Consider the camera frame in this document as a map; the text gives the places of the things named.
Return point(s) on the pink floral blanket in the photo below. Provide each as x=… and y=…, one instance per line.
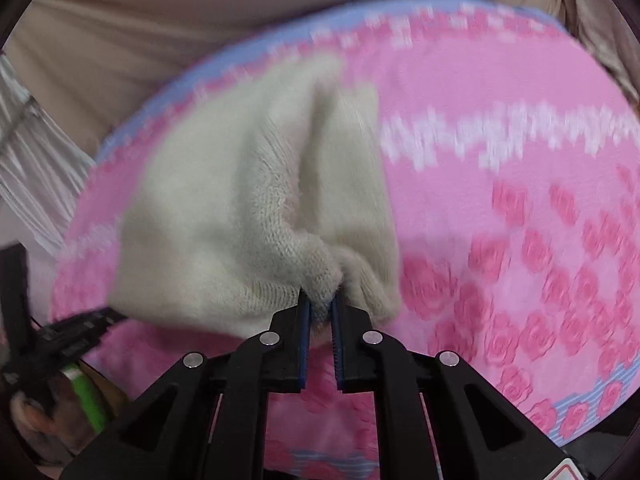
x=500, y=210

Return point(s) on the person's left hand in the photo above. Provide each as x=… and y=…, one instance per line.
x=50, y=417

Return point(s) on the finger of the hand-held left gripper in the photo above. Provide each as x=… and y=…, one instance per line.
x=12, y=300
x=85, y=330

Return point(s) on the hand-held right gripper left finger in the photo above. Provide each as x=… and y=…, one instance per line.
x=306, y=350

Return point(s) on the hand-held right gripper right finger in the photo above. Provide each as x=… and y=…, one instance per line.
x=336, y=350

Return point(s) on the beige sheet backdrop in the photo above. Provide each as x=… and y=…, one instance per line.
x=150, y=35

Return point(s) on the cream sweater with black hearts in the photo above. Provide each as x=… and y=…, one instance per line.
x=210, y=220

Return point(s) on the white pleated curtain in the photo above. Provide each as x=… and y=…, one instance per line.
x=40, y=170

